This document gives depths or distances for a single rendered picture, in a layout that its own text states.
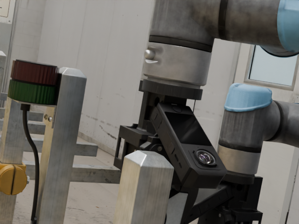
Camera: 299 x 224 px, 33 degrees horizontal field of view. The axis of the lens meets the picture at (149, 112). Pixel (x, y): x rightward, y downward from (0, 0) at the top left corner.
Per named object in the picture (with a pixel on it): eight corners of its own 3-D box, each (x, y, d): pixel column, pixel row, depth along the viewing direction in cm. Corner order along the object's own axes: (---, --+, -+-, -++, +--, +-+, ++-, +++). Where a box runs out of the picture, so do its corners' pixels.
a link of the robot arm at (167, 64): (224, 54, 58) (163, 42, 54) (217, 94, 58) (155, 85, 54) (189, 51, 64) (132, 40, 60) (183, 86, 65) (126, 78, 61)
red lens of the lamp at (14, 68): (49, 81, 70) (52, 65, 69) (63, 86, 64) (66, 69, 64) (5, 75, 67) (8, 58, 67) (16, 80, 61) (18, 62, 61)
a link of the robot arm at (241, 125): (287, 91, 86) (248, 85, 82) (274, 154, 87) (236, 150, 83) (256, 86, 93) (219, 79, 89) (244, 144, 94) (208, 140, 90)
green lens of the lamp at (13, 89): (46, 99, 70) (49, 83, 70) (60, 106, 65) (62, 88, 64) (2, 94, 67) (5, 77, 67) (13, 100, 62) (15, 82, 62)
